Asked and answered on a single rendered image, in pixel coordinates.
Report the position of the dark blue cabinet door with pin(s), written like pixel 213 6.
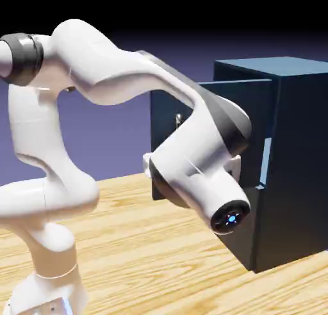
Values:
pixel 166 102
pixel 243 243

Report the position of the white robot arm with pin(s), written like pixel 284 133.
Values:
pixel 84 64

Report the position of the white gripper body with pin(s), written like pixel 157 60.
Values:
pixel 146 163

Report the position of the dark blue cabinet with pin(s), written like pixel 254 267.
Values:
pixel 297 166

